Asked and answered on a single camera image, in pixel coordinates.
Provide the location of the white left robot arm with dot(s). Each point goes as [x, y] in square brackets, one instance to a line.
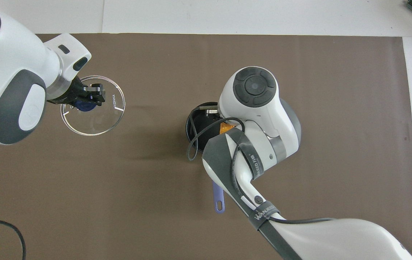
[7, 54]

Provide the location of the dark blue saucepan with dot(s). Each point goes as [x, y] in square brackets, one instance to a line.
[218, 198]

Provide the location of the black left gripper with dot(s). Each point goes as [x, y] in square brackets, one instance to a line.
[79, 92]

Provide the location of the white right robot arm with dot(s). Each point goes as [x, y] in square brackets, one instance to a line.
[260, 115]

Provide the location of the yellow corn cob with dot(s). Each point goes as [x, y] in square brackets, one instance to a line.
[226, 129]

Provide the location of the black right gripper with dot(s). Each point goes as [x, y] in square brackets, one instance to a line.
[213, 118]

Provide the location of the glass lid with blue knob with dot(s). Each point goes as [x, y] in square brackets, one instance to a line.
[97, 122]

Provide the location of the brown table mat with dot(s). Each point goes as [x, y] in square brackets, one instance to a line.
[137, 198]

